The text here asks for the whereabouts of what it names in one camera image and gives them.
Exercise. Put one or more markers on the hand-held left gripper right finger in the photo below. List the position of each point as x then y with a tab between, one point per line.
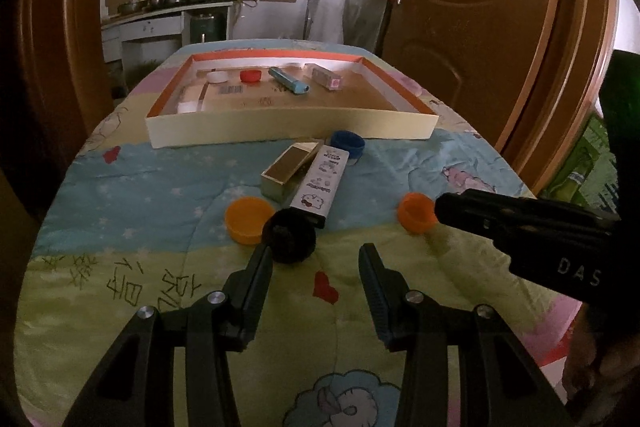
375	292

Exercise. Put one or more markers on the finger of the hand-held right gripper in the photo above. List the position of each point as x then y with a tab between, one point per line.
475	212

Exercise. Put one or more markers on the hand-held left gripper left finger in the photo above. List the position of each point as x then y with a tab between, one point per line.
257	282

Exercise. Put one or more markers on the black bottle cap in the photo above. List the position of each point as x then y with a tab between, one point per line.
289	237

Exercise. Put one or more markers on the orange bottle cap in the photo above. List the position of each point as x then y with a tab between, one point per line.
417	213

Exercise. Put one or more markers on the yellow-orange bottle cap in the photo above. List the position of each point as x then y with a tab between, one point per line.
248	219

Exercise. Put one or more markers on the white cartoon printed box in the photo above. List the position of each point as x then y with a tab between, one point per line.
322	187

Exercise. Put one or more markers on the small gold box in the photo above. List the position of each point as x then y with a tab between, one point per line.
289	169

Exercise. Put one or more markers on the shallow cardboard tray box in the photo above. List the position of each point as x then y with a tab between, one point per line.
280	124

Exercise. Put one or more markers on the teal tube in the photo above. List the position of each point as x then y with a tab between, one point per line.
289	81

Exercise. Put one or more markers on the red bottle cap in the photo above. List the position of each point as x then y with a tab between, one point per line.
250	76

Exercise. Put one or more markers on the white bottle cap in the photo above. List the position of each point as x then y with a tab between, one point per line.
216	77

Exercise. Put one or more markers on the person's right hand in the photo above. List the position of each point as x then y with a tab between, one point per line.
600	357

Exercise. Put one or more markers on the green printed carton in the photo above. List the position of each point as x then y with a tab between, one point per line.
580	157

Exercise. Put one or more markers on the blue bottle cap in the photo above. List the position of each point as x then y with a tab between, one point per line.
347	144

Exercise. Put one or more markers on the brown wooden door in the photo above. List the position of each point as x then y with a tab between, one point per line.
475	32

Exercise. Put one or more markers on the clear plastic sheeting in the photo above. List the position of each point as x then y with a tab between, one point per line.
350	12

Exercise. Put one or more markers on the metal pole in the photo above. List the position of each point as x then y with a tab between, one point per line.
307	17

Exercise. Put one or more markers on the dark green cooker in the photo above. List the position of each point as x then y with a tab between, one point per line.
205	27

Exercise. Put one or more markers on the white kitchen counter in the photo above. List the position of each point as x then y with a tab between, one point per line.
150	27

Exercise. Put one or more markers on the small metal pot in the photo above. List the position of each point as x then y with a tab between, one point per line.
130	7

